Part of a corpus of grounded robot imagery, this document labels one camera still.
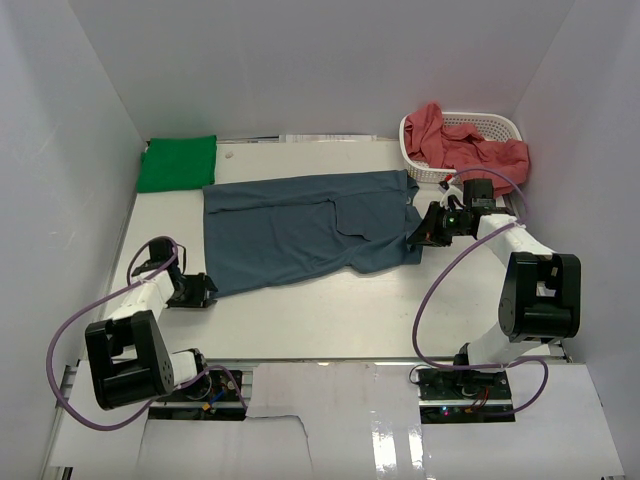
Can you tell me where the blue t shirt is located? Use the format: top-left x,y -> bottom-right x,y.
203,170 -> 422,297

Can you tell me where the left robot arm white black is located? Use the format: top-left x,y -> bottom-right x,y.
85,237 -> 217,410

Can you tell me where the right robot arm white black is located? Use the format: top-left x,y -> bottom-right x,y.
408,178 -> 581,399

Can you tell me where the red t shirt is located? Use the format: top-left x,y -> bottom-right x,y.
404,102 -> 531,196

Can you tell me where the white perforated plastic basket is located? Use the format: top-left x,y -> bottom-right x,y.
398,111 -> 522,184

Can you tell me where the folded green t shirt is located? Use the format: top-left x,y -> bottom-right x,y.
136,135 -> 217,193

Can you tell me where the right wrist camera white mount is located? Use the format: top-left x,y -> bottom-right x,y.
439,174 -> 463,207

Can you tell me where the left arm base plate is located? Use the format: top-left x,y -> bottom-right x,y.
148,369 -> 251,422

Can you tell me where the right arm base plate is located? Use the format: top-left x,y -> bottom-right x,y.
408,366 -> 515,425

